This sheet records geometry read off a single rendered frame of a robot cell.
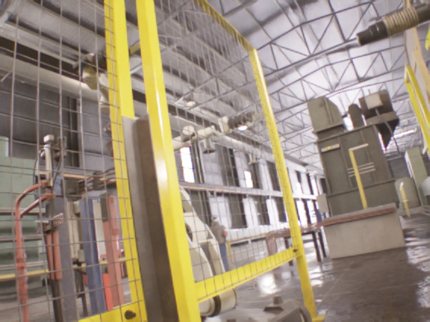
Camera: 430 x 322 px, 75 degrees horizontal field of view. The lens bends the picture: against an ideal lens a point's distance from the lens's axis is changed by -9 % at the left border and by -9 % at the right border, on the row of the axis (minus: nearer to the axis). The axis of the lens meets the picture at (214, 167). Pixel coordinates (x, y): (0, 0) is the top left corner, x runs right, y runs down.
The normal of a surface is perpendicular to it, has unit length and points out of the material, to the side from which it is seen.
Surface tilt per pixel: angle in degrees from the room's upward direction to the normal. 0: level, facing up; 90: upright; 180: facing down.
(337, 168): 90
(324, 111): 90
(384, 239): 90
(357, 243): 90
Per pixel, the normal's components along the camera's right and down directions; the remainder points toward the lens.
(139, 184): 0.83, -0.27
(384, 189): -0.53, -0.11
